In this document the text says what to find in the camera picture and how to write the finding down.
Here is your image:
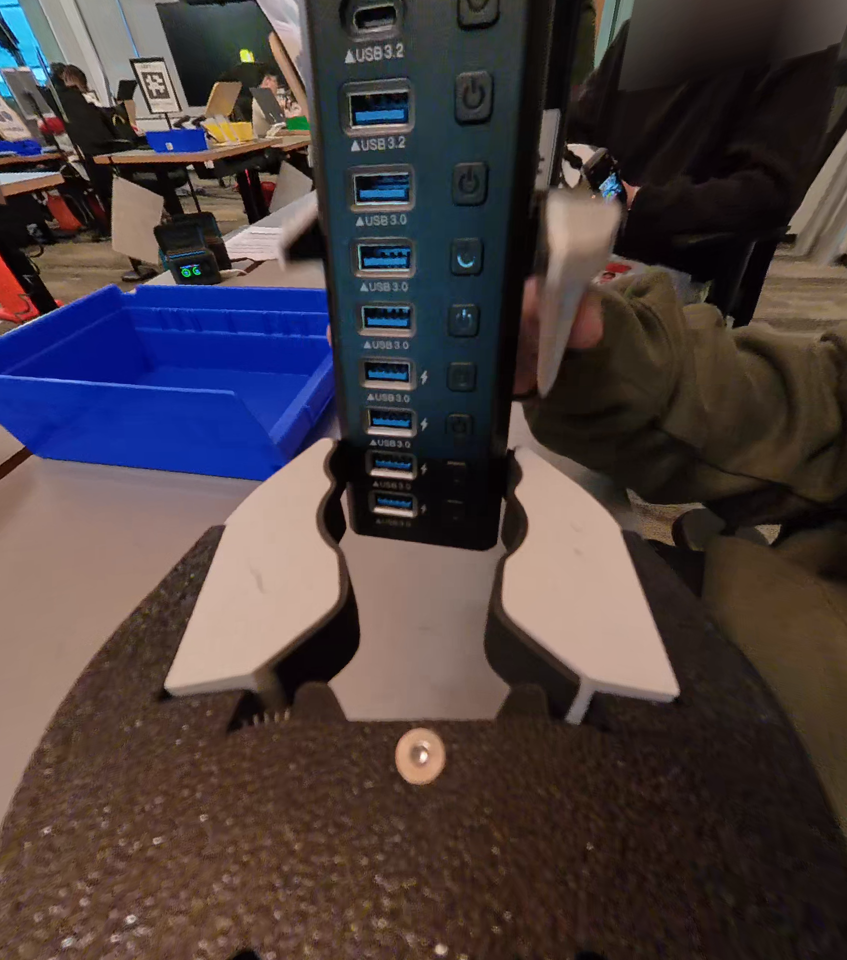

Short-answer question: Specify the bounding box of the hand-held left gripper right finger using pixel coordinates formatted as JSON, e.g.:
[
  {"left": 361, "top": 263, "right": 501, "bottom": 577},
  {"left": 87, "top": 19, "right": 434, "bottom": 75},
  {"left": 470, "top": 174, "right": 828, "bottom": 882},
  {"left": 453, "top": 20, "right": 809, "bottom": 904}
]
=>
[{"left": 485, "top": 446, "right": 681, "bottom": 726}]

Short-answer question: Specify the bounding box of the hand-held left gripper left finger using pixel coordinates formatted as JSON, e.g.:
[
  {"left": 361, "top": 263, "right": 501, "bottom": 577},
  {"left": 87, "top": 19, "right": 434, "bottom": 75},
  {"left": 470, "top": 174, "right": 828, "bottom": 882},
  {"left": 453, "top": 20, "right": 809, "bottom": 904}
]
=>
[{"left": 163, "top": 437, "right": 362, "bottom": 699}]

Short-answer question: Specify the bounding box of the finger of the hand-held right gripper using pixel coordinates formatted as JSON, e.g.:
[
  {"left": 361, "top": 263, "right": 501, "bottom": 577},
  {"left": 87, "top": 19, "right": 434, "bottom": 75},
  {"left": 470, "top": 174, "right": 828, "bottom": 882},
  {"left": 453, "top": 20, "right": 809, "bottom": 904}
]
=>
[
  {"left": 277, "top": 191, "right": 327, "bottom": 271},
  {"left": 532, "top": 191, "right": 623, "bottom": 399}
]

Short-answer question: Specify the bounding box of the black multi-port USB hub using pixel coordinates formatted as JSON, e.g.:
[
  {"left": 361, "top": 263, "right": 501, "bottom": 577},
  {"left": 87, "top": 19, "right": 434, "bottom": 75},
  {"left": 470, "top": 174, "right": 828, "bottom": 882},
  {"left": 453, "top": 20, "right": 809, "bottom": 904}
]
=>
[{"left": 303, "top": 0, "right": 567, "bottom": 552}]

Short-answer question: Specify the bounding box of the person's right forearm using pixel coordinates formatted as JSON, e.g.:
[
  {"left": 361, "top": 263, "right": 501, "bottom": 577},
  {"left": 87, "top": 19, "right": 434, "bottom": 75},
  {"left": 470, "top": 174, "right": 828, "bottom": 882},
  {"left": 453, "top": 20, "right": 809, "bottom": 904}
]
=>
[{"left": 524, "top": 270, "right": 847, "bottom": 511}]

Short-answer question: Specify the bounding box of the grey desk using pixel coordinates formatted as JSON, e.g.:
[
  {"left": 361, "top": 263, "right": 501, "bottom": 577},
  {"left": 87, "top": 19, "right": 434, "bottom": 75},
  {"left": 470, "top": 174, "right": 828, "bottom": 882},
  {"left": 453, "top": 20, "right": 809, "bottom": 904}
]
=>
[{"left": 0, "top": 195, "right": 635, "bottom": 931}]

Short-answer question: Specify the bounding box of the person's right hand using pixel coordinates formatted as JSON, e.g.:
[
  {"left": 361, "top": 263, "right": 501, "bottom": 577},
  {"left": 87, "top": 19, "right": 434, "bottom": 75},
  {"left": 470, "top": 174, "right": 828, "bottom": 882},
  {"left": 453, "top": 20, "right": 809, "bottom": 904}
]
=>
[{"left": 511, "top": 273, "right": 606, "bottom": 400}]

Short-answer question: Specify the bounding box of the black power station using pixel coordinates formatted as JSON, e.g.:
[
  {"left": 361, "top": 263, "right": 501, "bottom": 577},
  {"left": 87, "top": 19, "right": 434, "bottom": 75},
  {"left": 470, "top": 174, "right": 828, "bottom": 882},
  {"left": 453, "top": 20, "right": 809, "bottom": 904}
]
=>
[{"left": 153, "top": 212, "right": 233, "bottom": 286}]

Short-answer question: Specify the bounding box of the small blue plastic bin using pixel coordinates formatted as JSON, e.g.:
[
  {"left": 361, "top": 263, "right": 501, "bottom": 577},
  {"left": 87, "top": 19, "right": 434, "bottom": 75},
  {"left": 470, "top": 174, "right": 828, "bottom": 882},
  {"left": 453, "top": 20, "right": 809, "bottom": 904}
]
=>
[{"left": 146, "top": 127, "right": 209, "bottom": 155}]

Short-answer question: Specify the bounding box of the white chair back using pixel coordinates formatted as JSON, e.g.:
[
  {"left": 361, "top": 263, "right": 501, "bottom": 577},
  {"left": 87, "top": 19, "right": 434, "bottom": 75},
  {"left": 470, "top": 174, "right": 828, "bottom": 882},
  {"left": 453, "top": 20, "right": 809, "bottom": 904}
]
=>
[{"left": 110, "top": 176, "right": 166, "bottom": 267}]

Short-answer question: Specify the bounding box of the large blue plastic bin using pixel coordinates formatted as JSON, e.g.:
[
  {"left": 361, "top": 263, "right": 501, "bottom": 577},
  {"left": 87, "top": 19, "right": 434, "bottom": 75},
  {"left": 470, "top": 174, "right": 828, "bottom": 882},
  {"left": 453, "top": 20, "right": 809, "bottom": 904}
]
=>
[{"left": 0, "top": 283, "right": 338, "bottom": 483}]

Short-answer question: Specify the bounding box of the sign with square code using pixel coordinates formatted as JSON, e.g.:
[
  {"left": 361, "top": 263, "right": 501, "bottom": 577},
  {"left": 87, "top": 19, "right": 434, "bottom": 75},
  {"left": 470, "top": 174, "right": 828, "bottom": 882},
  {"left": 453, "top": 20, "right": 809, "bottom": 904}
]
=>
[{"left": 129, "top": 56, "right": 183, "bottom": 117}]

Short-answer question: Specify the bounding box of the large dark screen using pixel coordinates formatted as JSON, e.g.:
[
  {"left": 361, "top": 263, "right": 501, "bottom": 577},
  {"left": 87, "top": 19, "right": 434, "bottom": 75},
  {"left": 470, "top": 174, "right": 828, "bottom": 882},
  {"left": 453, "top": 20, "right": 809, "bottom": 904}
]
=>
[{"left": 155, "top": 0, "right": 275, "bottom": 87}]

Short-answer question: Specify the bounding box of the person's olive jacket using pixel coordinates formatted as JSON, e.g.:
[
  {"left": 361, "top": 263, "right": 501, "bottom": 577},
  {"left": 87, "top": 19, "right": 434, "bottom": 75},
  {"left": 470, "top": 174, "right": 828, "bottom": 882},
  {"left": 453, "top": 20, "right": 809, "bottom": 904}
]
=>
[{"left": 674, "top": 450, "right": 847, "bottom": 960}]

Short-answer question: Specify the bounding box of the wooden table with orange legs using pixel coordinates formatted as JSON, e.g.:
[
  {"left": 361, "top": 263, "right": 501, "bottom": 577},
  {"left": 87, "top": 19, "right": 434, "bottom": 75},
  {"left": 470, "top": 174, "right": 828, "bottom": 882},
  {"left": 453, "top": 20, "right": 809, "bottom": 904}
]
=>
[{"left": 0, "top": 171, "right": 65, "bottom": 324}]

